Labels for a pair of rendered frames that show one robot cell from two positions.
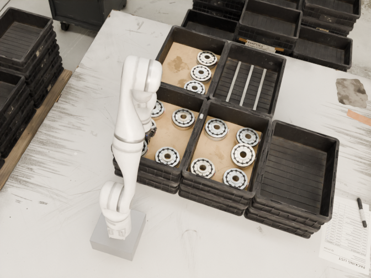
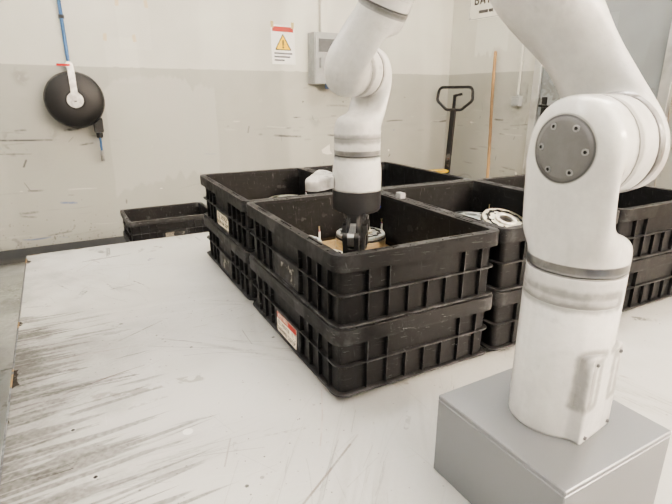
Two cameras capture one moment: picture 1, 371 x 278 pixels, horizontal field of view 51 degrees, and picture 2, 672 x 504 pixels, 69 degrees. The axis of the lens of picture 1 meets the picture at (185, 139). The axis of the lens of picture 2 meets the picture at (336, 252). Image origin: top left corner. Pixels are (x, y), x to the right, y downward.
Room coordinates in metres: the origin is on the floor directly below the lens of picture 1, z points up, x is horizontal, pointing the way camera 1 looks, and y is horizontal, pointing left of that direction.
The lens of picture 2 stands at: (0.28, 0.65, 1.13)
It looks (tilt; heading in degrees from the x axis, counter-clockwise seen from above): 18 degrees down; 324
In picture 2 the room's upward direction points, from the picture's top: straight up
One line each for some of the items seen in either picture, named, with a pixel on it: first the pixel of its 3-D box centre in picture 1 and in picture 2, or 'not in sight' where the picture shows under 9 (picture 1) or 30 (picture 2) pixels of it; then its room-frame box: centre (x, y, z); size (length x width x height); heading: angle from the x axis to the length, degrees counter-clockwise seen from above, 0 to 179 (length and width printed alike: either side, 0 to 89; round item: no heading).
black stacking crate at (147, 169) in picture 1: (160, 130); (358, 248); (0.94, 0.11, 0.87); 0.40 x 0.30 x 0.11; 171
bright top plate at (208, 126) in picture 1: (216, 127); not in sight; (1.02, -0.13, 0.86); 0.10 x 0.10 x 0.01
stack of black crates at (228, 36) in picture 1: (207, 39); not in sight; (2.24, -0.03, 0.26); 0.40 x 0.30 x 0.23; 83
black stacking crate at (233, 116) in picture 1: (227, 151); (482, 228); (0.89, -0.18, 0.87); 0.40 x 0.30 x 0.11; 171
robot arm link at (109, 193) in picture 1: (115, 201); (586, 189); (0.51, 0.19, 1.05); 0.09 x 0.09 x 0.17; 84
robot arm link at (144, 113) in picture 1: (144, 105); (361, 101); (0.87, 0.17, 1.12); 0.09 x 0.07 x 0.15; 104
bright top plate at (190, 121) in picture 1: (183, 117); (360, 233); (1.04, 0.03, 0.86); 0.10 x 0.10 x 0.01
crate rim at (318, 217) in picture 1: (299, 167); (581, 191); (0.85, -0.48, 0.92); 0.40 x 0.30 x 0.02; 171
